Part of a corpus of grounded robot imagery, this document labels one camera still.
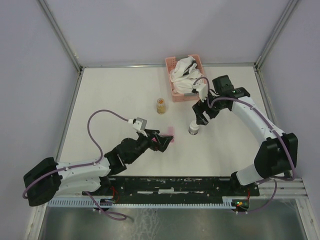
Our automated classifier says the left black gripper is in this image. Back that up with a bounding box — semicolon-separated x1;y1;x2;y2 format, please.
127;128;173;164

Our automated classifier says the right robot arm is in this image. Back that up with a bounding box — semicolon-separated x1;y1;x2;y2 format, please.
188;75;298;196

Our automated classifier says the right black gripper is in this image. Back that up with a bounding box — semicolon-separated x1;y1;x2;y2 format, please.
191;91;226;126

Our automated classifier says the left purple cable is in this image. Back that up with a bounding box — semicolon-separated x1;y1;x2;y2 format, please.
22;108;131;221

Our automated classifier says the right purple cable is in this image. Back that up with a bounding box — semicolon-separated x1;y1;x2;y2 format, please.
194;76;298;215

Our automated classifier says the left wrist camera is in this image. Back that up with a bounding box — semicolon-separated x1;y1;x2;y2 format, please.
128;117;148;137

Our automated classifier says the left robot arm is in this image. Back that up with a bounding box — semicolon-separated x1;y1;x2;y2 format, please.
22;129;174;207

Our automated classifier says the pink plastic basket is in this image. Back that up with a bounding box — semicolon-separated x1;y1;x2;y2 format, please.
165;54;206;102

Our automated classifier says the white cable duct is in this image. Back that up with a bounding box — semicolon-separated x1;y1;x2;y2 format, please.
48;197;238;208

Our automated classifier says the pink pill organizer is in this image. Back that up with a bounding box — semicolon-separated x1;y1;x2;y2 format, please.
158;126;175;144

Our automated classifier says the purple cable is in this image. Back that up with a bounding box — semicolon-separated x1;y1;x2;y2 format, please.
194;76;298;215
22;108;131;221

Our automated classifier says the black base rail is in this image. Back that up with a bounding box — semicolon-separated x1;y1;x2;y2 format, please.
92;176;260;205

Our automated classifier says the white cloth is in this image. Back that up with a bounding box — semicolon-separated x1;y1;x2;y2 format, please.
169;56;204;94

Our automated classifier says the amber pill bottle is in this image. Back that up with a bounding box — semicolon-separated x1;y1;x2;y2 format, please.
156;98;166;114

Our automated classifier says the white vitamin bottle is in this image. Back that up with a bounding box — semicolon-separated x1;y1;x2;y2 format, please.
188;120;200;136

